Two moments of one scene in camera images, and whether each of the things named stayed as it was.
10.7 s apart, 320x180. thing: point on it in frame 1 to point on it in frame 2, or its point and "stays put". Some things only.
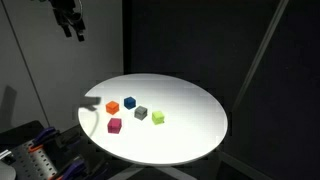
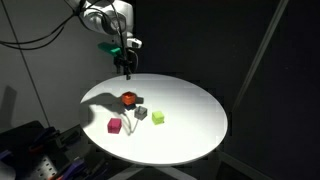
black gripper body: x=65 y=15 to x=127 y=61
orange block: x=112 y=107 to x=128 y=98
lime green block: x=158 y=117 stays put
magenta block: x=114 y=125 stays put
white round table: x=154 y=118 stays put
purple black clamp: x=83 y=168 stays put
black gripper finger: x=67 y=30 to x=118 y=69
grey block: x=140 y=113 stays put
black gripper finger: x=79 y=34 to x=128 y=73
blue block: x=129 y=103 stays put
